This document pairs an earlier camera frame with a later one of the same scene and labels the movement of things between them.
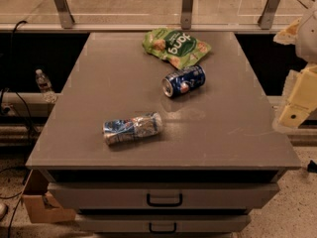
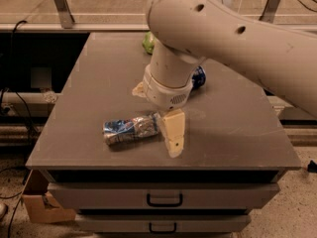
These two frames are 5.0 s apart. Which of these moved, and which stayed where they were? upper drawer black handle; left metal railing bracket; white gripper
Moved: white gripper
Stayed: upper drawer black handle; left metal railing bracket
